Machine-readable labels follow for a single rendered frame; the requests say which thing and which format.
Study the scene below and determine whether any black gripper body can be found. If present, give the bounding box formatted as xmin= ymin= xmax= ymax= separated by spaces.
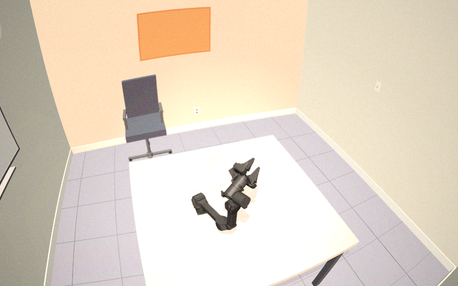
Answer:
xmin=231 ymin=162 xmax=257 ymax=191

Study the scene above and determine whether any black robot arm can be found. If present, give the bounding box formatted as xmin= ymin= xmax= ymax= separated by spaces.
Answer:
xmin=191 ymin=168 xmax=251 ymax=231

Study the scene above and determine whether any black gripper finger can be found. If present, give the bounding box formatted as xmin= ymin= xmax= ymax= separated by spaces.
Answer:
xmin=238 ymin=157 xmax=255 ymax=171
xmin=247 ymin=167 xmax=260 ymax=183

